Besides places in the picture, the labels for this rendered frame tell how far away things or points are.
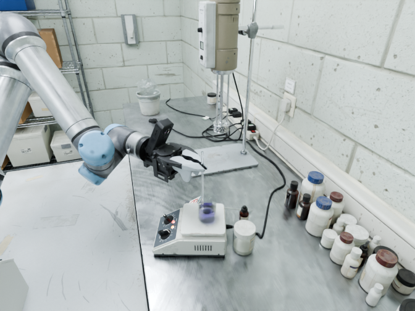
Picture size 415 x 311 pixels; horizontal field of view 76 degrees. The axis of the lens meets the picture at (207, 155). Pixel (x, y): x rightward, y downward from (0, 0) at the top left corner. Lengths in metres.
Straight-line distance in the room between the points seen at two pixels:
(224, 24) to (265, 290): 0.78
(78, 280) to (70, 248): 0.12
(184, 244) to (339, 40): 0.76
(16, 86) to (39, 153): 2.09
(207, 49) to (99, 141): 0.49
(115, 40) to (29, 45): 2.20
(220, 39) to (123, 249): 0.72
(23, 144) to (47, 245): 2.10
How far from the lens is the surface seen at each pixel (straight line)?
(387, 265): 0.76
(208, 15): 0.95
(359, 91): 0.92
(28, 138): 2.92
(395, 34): 0.86
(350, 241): 0.79
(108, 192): 1.05
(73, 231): 0.94
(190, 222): 0.75
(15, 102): 0.91
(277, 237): 0.85
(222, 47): 0.97
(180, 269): 0.76
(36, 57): 0.79
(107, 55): 3.00
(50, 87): 0.75
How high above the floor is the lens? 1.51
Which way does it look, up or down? 31 degrees down
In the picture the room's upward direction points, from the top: straight up
